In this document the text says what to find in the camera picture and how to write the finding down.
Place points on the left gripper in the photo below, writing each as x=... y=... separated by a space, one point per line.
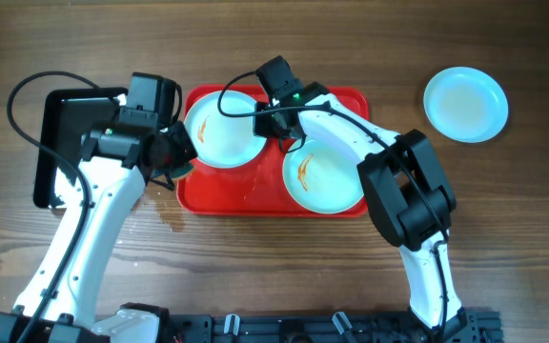
x=174 y=153

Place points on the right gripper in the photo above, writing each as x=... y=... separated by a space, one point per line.
x=265 y=120

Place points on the green and orange sponge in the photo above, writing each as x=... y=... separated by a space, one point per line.
x=182 y=171

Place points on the light blue plate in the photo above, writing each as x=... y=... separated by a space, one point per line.
x=320 y=179
x=220 y=141
x=466 y=105

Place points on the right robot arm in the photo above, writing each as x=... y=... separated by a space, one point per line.
x=408 y=196

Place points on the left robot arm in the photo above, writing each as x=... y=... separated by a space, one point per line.
x=117 y=160

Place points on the red plastic tray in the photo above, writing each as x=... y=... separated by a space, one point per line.
x=257 y=188

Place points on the black rectangular tray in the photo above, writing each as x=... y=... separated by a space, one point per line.
x=68 y=114

